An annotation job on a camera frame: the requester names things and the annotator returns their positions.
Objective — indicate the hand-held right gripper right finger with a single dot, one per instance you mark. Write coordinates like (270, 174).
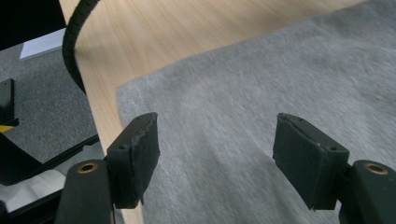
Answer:
(308, 161)

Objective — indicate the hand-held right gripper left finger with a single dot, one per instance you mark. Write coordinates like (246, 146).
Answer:
(130, 165)

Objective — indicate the black stand base striped tape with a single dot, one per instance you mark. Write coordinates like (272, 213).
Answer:
(18, 161)

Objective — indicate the grey pants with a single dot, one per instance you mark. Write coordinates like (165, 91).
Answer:
(249, 93)

